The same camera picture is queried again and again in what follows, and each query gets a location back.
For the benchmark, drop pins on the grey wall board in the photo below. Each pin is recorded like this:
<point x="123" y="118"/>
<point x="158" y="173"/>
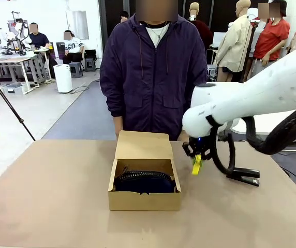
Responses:
<point x="78" y="23"/>

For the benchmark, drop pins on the black stapler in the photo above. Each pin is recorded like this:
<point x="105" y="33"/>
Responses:
<point x="243" y="175"/>

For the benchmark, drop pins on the white work desk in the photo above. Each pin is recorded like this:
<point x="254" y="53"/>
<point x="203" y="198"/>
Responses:
<point x="7" y="60"/>

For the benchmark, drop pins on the grey plastic stool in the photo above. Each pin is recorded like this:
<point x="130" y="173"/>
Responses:
<point x="76" y="69"/>
<point x="89" y="64"/>

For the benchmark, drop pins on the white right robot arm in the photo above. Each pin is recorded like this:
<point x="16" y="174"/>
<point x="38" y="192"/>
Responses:
<point x="254" y="98"/>

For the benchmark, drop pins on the mannequin in dark red top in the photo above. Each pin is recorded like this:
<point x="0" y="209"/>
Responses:
<point x="202" y="28"/>

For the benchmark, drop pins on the person's right forearm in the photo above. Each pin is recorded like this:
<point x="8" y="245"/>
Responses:
<point x="118" y="122"/>

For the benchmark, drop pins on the black tripod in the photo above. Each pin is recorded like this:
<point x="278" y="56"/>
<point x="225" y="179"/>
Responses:
<point x="11" y="108"/>

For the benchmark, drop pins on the seated woman in white shirt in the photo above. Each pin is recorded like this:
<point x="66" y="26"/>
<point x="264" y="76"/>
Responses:
<point x="74" y="47"/>

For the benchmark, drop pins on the seated man in black shirt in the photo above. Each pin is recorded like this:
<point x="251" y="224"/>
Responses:
<point x="38" y="40"/>

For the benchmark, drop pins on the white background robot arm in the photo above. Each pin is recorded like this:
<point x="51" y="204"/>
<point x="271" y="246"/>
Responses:
<point x="21" y="31"/>

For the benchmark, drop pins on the brown cardboard box with lid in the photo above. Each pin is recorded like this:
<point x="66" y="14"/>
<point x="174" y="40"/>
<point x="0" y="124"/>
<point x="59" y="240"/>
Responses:
<point x="144" y="201"/>

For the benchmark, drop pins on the black low chair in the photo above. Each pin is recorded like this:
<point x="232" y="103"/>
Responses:
<point x="90" y="54"/>

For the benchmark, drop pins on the white air purifier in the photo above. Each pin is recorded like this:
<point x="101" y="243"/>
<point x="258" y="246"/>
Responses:
<point x="63" y="77"/>

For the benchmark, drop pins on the mannequin in beige jacket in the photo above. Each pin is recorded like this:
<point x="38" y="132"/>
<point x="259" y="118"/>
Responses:
<point x="234" y="46"/>

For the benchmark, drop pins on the person's left hand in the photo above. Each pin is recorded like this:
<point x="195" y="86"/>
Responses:
<point x="184" y="136"/>

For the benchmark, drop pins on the clear storage bin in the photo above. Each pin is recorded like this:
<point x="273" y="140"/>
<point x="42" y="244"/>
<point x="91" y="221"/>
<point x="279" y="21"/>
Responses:
<point x="13" y="89"/>

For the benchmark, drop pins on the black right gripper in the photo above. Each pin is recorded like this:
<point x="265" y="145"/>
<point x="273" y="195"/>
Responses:
<point x="199" y="144"/>

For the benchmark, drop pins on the dark blue zip pouch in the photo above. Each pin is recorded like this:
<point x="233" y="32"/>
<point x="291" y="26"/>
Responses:
<point x="145" y="182"/>

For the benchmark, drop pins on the person's right hand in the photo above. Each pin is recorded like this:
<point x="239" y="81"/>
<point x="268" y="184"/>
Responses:
<point x="118" y="132"/>

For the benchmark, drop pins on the person in purple jacket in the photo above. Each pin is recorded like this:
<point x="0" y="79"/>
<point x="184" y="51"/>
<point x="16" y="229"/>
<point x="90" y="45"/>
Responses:
<point x="153" y="85"/>

